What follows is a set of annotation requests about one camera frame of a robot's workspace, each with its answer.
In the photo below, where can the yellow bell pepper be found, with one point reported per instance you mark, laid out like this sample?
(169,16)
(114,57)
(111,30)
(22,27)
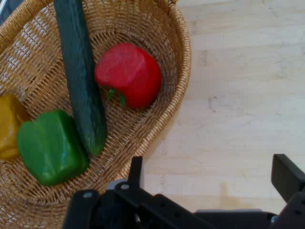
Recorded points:
(8,126)

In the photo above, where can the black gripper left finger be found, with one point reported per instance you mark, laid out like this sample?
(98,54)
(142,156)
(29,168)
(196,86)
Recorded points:
(133,176)

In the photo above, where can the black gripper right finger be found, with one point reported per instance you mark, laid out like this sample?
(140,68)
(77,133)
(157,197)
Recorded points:
(287,177)

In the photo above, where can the woven wicker basket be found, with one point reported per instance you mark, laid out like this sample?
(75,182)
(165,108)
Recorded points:
(143,28)

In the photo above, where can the green bell pepper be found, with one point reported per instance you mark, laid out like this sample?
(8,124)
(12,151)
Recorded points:
(51,149)

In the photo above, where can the red bell pepper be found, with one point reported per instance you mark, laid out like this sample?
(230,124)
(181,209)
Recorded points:
(129,74)

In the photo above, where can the dark green cucumber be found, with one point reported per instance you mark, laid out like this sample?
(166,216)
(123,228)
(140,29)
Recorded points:
(79,78)

